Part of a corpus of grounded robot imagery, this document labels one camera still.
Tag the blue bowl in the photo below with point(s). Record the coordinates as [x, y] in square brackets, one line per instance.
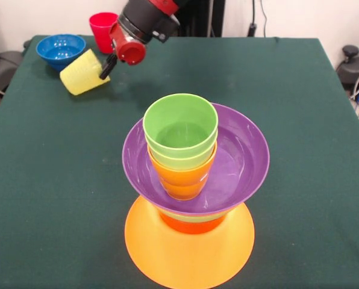
[59, 51]

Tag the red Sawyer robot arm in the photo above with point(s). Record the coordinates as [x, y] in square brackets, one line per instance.
[146, 15]

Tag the orange cup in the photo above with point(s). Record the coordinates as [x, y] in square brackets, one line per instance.
[182, 183]

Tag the dark green table cloth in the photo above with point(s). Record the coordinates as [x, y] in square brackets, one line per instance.
[62, 225]

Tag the lime green cup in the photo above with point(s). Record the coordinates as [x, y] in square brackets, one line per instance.
[182, 159]

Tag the small red-orange bowl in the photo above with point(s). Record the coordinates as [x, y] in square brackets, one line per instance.
[194, 228]

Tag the large orange bowl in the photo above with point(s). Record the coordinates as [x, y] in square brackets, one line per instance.
[188, 259]

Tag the purple bowl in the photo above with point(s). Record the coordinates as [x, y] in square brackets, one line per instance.
[242, 180]

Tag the yellow cup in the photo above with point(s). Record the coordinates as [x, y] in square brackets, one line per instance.
[81, 75]

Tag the red cup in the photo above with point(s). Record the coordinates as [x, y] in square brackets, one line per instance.
[101, 33]

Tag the light green bowl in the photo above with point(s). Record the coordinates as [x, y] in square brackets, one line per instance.
[194, 218]

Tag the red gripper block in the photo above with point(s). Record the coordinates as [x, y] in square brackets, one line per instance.
[128, 48]

